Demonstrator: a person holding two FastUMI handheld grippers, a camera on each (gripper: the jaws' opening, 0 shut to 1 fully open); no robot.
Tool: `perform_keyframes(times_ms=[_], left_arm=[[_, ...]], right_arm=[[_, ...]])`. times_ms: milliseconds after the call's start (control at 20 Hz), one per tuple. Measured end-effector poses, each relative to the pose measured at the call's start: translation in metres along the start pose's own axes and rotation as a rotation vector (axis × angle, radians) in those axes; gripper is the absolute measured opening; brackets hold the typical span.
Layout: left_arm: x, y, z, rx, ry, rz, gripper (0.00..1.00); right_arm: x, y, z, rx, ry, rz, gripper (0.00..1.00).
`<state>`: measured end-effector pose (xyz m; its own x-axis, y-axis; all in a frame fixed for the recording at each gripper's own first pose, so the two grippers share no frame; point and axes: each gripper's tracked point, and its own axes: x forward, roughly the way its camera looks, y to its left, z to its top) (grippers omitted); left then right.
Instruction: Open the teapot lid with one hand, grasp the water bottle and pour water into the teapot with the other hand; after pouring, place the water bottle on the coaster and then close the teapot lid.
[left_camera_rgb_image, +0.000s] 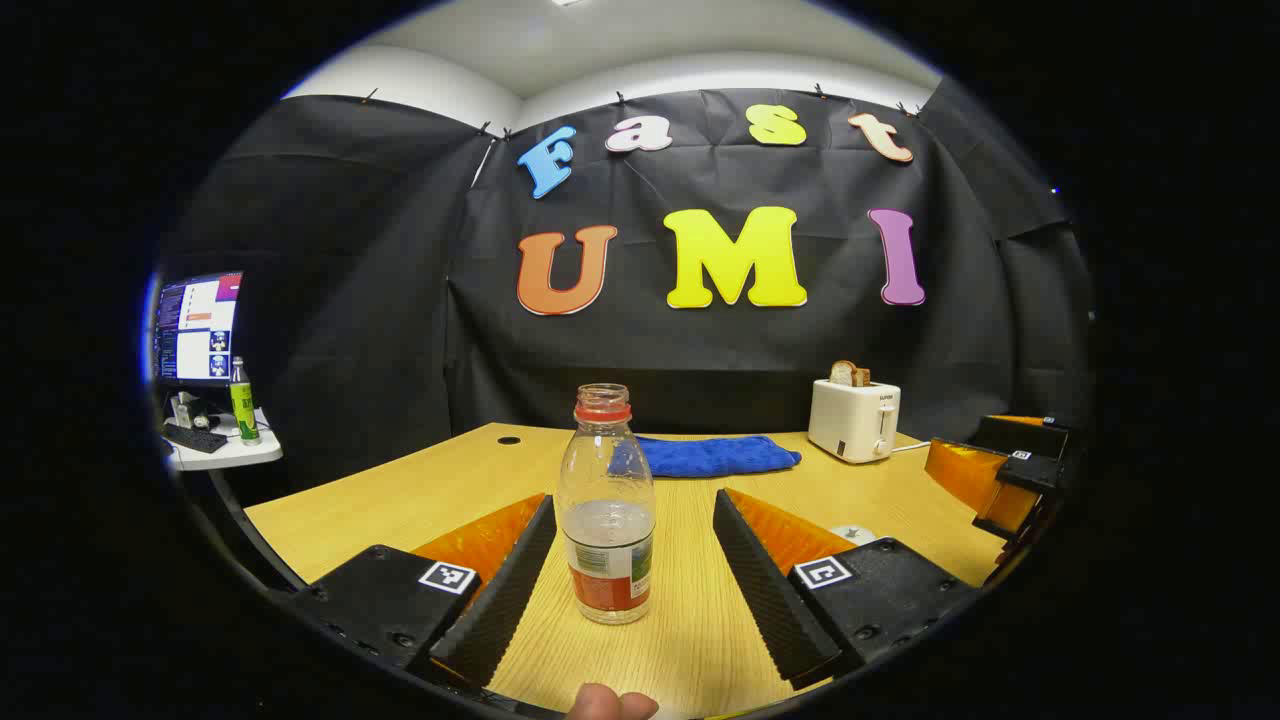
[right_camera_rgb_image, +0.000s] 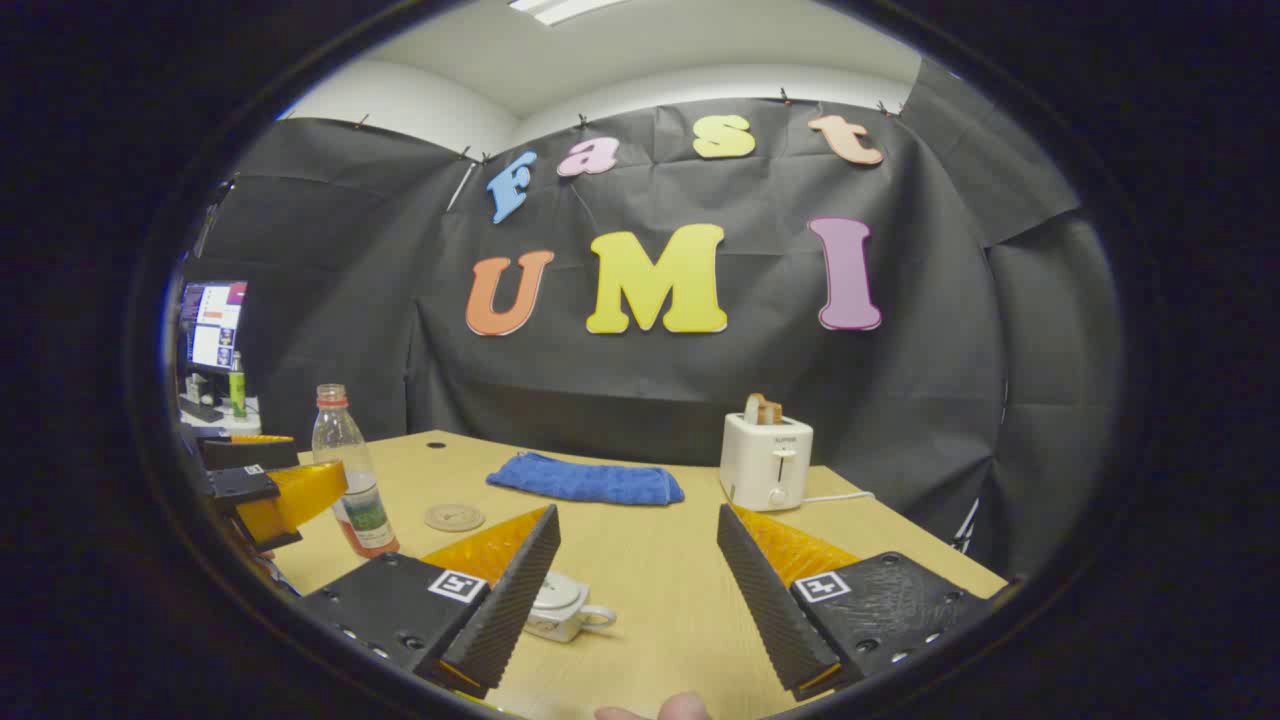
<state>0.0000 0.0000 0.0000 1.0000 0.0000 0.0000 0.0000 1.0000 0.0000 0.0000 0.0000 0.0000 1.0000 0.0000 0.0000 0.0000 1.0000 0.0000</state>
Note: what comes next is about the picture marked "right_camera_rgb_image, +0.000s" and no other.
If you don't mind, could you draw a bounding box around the blue folded towel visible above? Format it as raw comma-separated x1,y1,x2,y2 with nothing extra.
486,452,686,507

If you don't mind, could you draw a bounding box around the round coaster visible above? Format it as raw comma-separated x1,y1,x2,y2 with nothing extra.
424,503,487,533

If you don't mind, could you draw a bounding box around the white toaster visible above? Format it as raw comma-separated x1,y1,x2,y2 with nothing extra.
719,412,815,513

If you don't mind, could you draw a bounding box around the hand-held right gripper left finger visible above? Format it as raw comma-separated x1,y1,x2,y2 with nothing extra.
300,503,562,701

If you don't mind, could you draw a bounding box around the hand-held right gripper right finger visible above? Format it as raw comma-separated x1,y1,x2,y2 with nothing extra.
716,503,1006,701

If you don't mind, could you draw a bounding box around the white ceramic teacup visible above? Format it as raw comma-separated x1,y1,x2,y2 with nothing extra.
523,572,618,643

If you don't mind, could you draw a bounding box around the white teacup lid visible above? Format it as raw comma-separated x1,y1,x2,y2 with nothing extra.
530,572,587,613

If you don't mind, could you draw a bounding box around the ceiling light panel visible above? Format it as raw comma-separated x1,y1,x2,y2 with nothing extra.
508,0,626,27

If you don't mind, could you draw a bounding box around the clear plastic water bottle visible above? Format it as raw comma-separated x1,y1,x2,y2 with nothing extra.
312,385,400,559

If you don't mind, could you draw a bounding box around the computer monitor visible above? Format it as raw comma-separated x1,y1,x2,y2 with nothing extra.
179,281,249,374

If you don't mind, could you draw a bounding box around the white side table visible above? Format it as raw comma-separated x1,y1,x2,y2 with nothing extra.
180,395,263,438

